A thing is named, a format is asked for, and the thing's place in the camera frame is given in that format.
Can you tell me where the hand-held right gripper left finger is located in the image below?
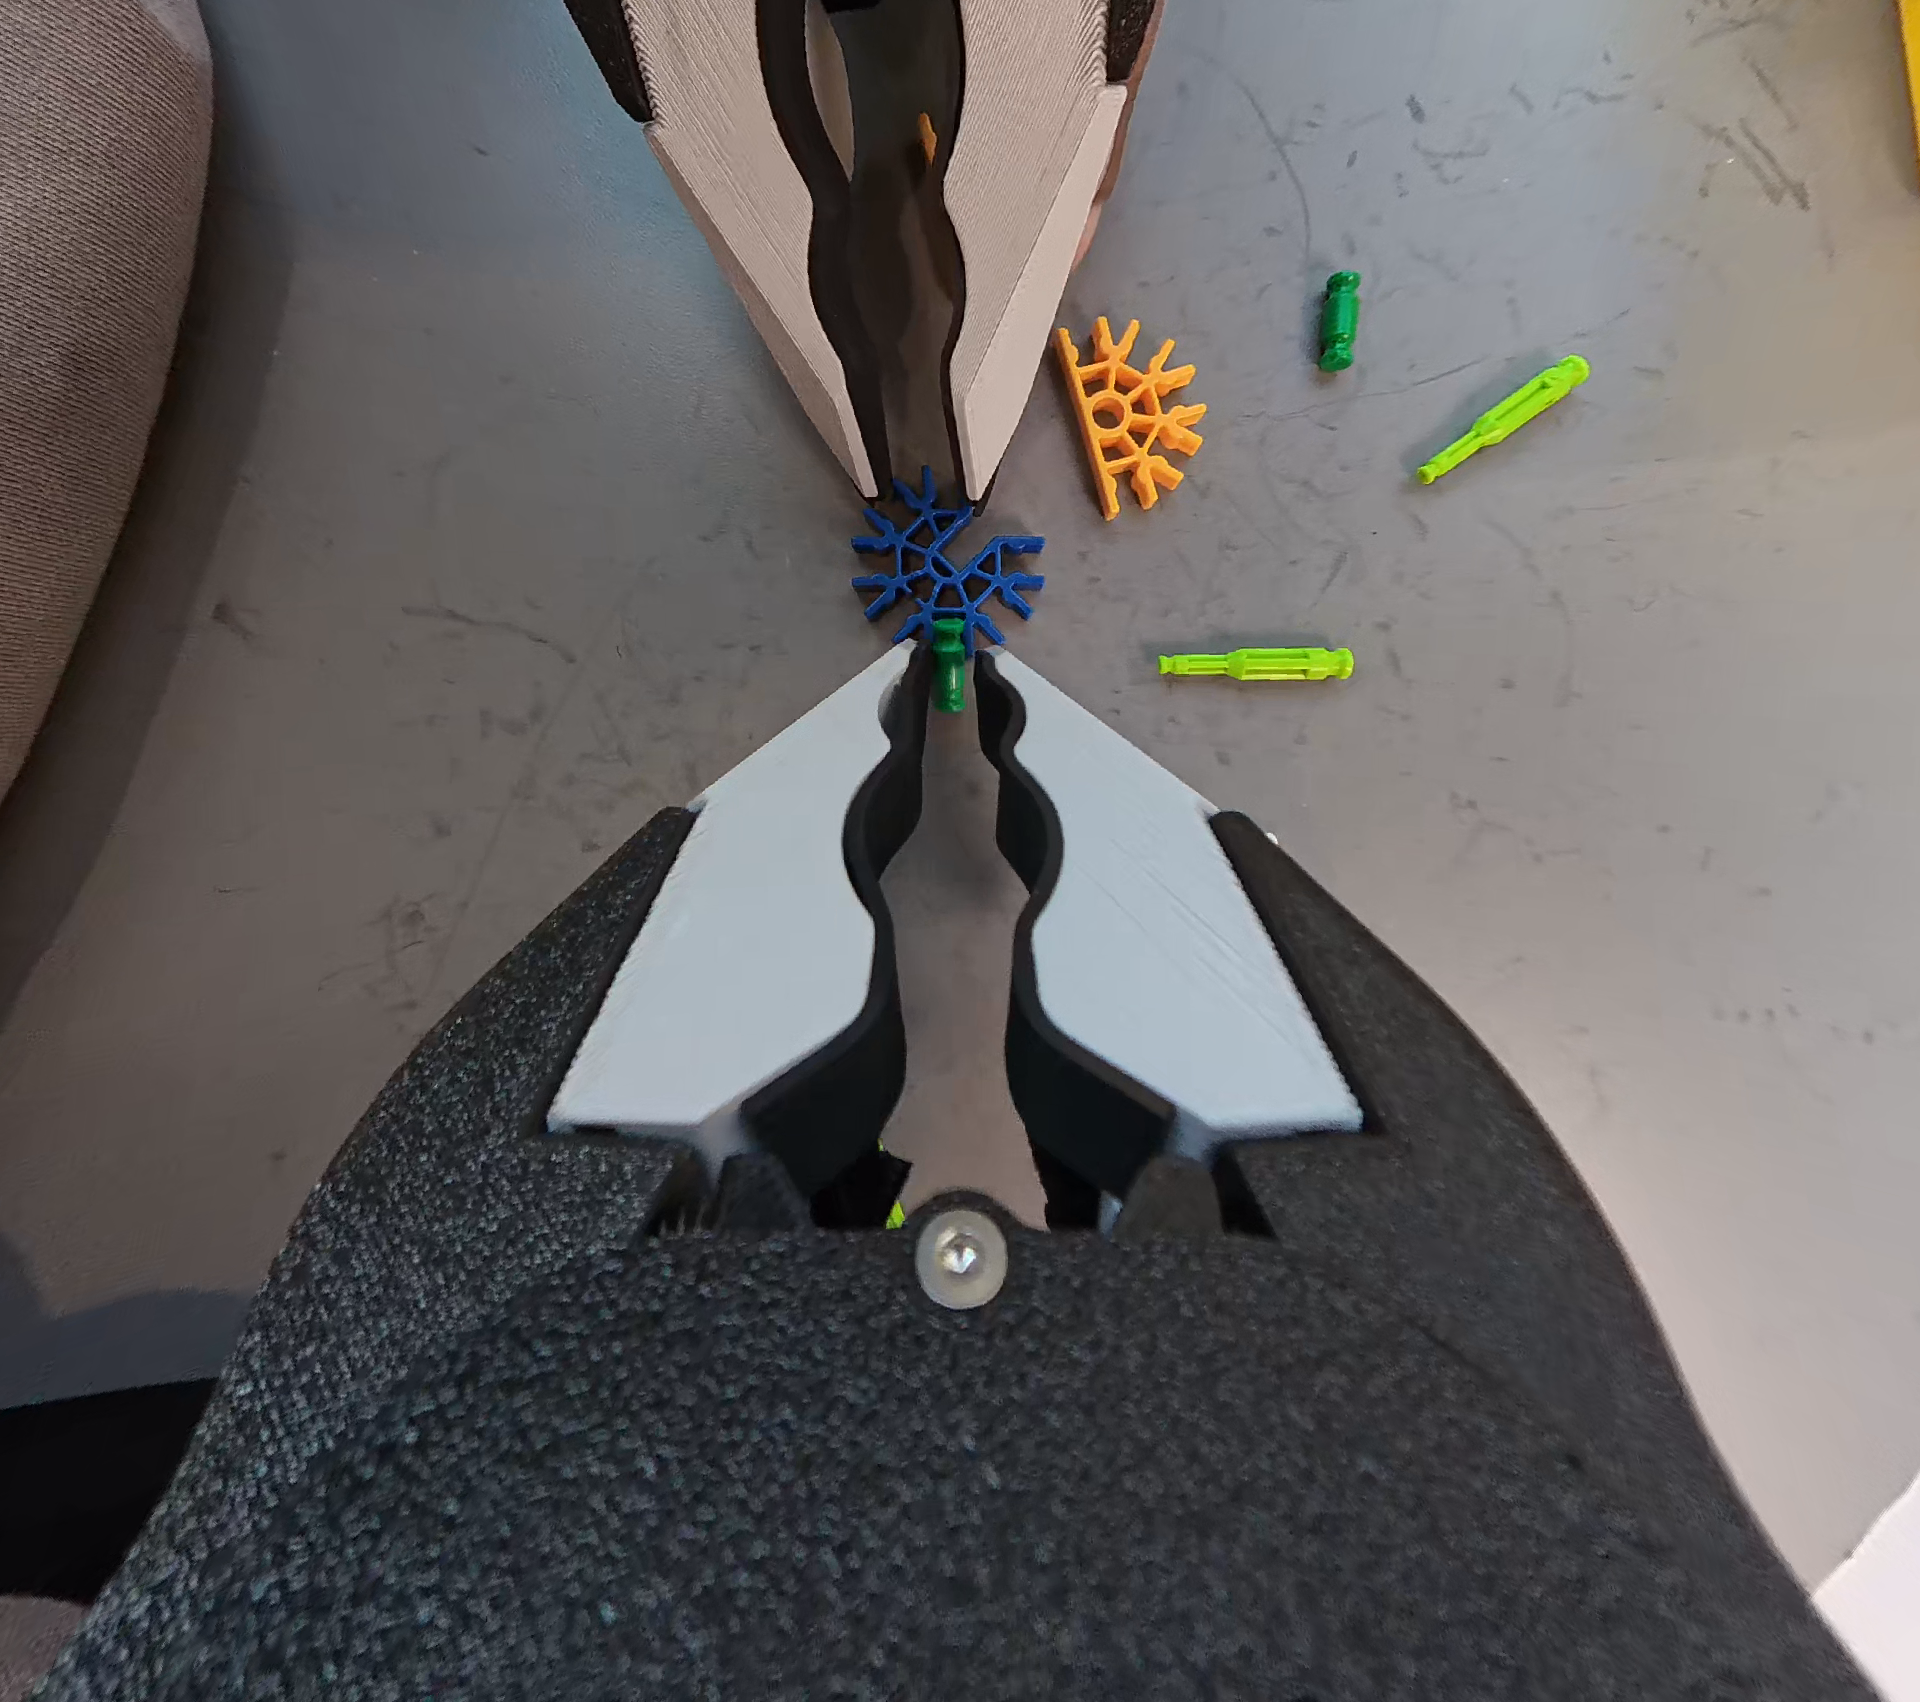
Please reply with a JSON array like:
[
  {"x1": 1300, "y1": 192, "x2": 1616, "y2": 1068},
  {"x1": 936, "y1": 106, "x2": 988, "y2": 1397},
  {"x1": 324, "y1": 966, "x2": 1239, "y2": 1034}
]
[{"x1": 547, "y1": 646, "x2": 925, "y2": 1161}]

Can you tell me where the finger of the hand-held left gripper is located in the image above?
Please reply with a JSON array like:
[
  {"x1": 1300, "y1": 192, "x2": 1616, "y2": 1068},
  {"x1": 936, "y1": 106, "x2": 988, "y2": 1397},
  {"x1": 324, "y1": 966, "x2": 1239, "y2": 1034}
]
[
  {"x1": 558, "y1": 0, "x2": 907, "y2": 503},
  {"x1": 896, "y1": 0, "x2": 1135, "y2": 503}
]

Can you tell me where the blue snowflake connector piece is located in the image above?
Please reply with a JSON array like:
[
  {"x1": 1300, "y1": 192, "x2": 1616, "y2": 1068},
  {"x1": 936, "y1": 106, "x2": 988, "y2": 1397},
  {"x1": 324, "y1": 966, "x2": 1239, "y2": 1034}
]
[{"x1": 849, "y1": 467, "x2": 1049, "y2": 652}]

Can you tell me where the light green plastic rod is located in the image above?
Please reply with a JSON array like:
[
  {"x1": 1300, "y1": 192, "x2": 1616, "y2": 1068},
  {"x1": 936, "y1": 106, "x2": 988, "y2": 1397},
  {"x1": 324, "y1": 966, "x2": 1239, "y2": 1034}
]
[
  {"x1": 1417, "y1": 353, "x2": 1592, "y2": 487},
  {"x1": 1158, "y1": 643, "x2": 1357, "y2": 686}
]

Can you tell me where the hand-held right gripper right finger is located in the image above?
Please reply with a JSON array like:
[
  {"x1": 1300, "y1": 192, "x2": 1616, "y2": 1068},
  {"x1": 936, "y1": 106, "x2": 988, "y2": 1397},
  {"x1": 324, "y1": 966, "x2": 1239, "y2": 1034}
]
[{"x1": 975, "y1": 647, "x2": 1368, "y2": 1161}]

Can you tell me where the person's beige hoodie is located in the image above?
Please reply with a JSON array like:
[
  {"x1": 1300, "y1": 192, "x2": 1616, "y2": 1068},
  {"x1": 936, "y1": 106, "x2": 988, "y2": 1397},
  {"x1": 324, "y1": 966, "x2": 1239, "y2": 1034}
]
[{"x1": 0, "y1": 0, "x2": 217, "y2": 804}]

